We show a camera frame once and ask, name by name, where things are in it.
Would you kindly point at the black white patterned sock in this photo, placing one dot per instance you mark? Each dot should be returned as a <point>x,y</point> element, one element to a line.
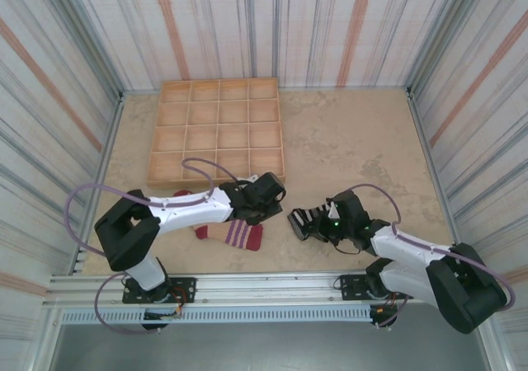
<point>305,218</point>

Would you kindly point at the beige red striped sock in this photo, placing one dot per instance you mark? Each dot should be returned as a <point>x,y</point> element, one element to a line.
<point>231,235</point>

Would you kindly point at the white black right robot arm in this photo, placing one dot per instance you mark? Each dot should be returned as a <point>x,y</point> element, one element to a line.
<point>412,253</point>

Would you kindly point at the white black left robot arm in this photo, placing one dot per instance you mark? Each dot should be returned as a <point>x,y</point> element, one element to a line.
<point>189,212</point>

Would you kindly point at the wooden grid tray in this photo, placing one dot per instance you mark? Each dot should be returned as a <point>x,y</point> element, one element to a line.
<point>214,132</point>

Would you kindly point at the grey metal panel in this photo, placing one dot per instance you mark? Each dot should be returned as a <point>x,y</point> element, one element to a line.
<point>268,346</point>

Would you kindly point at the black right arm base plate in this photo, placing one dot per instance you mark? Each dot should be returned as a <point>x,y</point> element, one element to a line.
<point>350,284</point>

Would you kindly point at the aluminium mounting rail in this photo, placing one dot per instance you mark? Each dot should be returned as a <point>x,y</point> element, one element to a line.
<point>268,290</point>

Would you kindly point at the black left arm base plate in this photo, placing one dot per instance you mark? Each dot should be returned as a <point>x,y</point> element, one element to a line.
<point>185,284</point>

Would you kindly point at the aluminium frame bar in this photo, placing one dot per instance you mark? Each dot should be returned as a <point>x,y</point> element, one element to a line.
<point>105,161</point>
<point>431,161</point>

